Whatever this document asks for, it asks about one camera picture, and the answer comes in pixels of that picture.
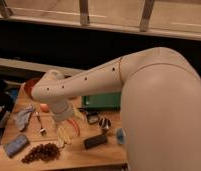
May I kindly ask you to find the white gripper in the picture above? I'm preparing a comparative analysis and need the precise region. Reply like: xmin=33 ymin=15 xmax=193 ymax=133
xmin=48 ymin=98 xmax=84 ymax=133

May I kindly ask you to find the yellow banana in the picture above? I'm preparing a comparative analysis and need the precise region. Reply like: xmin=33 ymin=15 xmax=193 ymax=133
xmin=56 ymin=130 xmax=71 ymax=148

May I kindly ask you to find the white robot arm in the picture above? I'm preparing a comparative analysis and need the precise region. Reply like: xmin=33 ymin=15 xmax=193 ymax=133
xmin=32 ymin=47 xmax=201 ymax=171

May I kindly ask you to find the blue plastic cup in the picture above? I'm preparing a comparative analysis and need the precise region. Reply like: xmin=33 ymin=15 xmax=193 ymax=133
xmin=116 ymin=128 xmax=125 ymax=145

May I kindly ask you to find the orange apple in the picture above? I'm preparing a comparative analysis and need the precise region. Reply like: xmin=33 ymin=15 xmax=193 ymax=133
xmin=40 ymin=103 xmax=50 ymax=113

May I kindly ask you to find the metal spoon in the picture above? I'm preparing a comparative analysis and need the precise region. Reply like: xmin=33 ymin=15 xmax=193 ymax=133
xmin=35 ymin=112 xmax=46 ymax=136

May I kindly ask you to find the green plastic tray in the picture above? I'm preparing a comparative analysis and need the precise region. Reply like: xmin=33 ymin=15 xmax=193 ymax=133
xmin=82 ymin=92 xmax=121 ymax=110

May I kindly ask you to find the black rectangular block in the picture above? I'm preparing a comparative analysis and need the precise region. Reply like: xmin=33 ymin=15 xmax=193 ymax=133
xmin=84 ymin=134 xmax=108 ymax=149

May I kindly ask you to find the bunch of dark grapes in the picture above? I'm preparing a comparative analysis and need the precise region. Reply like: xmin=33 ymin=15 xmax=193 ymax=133
xmin=21 ymin=143 xmax=60 ymax=163

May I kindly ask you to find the grey crumpled cloth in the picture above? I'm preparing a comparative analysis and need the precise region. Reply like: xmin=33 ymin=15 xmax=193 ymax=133
xmin=13 ymin=105 xmax=35 ymax=131

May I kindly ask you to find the red bowl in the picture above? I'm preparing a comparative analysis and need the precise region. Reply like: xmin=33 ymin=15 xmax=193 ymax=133
xmin=24 ymin=78 xmax=39 ymax=97

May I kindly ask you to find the blue sponge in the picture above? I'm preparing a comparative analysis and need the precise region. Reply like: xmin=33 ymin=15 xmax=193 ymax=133
xmin=3 ymin=134 xmax=29 ymax=157

